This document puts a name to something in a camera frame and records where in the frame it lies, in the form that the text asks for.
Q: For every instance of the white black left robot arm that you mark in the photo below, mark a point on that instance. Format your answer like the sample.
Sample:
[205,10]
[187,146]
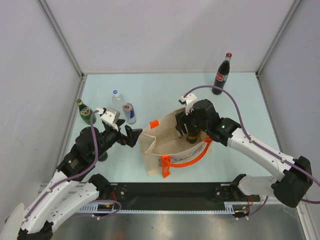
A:
[50,208]

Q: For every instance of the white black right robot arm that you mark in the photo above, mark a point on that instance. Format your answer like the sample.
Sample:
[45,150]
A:
[290,177]

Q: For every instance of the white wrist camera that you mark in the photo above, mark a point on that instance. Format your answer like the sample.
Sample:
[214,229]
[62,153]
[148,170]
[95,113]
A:
[109,116]
[189,100]

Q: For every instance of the blue white drink can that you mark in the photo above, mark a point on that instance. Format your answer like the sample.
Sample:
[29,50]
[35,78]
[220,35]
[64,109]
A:
[129,113]

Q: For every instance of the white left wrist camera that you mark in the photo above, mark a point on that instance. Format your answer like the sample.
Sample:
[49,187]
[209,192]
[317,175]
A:
[109,116]

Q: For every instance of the beige canvas tote bag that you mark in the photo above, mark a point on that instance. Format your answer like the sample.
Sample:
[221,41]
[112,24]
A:
[162,149]

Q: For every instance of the black gold drink can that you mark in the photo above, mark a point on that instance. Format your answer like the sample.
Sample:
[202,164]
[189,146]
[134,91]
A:
[193,137]

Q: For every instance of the left aluminium corner post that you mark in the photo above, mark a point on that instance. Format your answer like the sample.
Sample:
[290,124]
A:
[51,19]

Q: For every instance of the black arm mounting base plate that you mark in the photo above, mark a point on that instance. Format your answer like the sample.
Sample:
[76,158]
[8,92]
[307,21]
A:
[215,191]

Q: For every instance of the clear plastic water bottle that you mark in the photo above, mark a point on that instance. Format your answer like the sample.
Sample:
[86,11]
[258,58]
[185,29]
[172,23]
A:
[118,100]

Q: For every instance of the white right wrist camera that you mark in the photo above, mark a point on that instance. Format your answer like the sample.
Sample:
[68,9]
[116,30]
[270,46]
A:
[189,100]

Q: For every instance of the right aluminium corner post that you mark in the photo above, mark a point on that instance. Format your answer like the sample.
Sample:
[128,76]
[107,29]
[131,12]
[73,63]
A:
[279,35]

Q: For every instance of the aluminium frame rail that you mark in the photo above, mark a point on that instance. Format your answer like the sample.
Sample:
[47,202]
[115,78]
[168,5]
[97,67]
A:
[150,207]

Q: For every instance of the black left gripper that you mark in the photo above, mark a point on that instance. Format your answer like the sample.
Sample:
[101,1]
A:
[132,135]

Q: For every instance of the clear glass bottle green cap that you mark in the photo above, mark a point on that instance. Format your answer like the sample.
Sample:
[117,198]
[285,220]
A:
[178,134]

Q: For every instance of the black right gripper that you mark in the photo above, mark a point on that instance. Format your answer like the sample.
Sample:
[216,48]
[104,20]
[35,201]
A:
[182,118]

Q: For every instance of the aluminium corner post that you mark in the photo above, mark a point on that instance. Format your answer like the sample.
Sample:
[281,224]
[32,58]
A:
[51,19]
[279,35]

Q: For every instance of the glass cola bottle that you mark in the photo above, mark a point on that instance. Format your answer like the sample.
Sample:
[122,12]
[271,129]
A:
[223,72]

